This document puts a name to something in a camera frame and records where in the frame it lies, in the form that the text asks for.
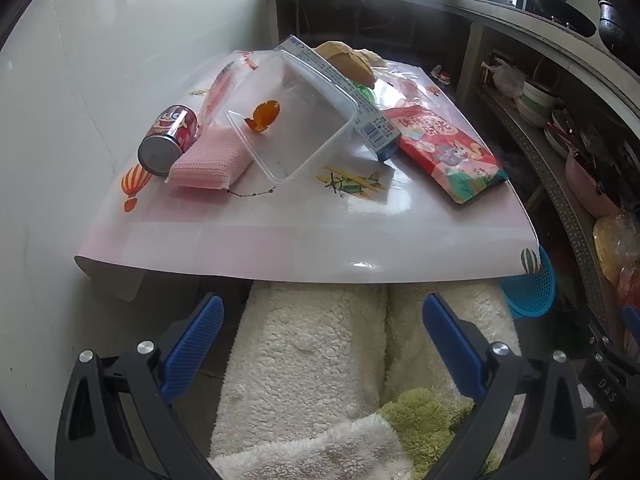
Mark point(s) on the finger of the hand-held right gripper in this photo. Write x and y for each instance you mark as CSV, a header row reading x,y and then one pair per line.
x,y
631,325

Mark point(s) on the white fleece pants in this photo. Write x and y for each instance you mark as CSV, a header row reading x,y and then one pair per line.
x,y
300,350

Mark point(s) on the yellow bag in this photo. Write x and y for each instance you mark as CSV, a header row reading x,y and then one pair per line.
x,y
615,247

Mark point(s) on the cooking oil bottle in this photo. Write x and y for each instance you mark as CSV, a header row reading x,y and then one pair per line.
x,y
442,76

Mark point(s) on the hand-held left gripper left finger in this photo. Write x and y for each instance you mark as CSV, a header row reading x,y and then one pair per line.
x,y
195,345

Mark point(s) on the stack of bowls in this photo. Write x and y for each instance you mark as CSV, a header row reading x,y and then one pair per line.
x,y
537,102

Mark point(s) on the stack of red dishes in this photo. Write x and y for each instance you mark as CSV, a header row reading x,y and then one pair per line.
x,y
565,130

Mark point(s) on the pink knit sponge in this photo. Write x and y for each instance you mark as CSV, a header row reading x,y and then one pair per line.
x,y
205,162

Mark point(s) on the black wok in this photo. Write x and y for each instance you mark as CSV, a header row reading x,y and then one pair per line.
x,y
565,15

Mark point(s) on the black pot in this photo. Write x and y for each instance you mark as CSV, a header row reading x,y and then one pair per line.
x,y
617,25

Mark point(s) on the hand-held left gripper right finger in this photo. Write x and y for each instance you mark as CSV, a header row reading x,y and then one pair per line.
x,y
452,350

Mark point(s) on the pink basin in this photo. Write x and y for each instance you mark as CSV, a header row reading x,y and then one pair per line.
x,y
592,185

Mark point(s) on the crumpled pale yellow paper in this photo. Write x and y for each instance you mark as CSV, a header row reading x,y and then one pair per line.
x,y
372,57

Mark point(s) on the clear plastic container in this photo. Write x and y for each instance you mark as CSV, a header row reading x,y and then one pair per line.
x,y
300,125

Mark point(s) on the blue white toothpaste box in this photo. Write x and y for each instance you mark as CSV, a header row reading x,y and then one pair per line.
x,y
370,127

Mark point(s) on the red drink can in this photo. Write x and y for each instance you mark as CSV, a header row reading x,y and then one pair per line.
x,y
170,135

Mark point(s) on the clear bag with red print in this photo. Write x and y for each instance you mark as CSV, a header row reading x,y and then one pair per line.
x,y
220,90

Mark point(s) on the blue plastic basket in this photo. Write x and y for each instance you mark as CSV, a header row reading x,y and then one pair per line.
x,y
530,295

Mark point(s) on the red snack bag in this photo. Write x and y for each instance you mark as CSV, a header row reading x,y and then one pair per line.
x,y
445,155

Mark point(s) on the pink printed table cover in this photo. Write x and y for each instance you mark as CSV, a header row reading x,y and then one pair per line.
x,y
300,240

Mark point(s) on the white plastic bag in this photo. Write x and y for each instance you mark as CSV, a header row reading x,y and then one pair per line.
x,y
505,80

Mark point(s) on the green fluffy cloth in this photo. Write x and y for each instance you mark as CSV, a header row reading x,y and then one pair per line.
x,y
425,425

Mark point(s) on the orange peel piece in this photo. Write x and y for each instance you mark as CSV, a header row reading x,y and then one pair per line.
x,y
264,114

